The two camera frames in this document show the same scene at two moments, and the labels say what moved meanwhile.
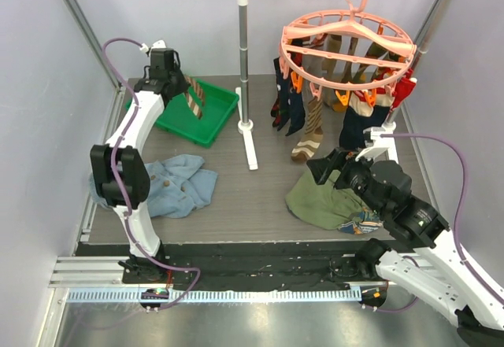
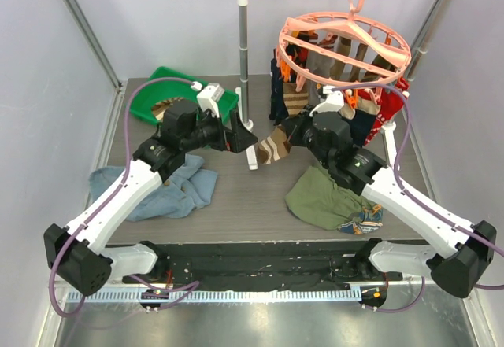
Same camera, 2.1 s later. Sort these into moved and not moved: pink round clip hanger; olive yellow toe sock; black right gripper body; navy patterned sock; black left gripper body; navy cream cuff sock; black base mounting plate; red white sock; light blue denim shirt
Moved: red white sock; black right gripper body; black left gripper body; navy patterned sock; olive yellow toe sock
Not moved: navy cream cuff sock; black base mounting plate; light blue denim shirt; pink round clip hanger
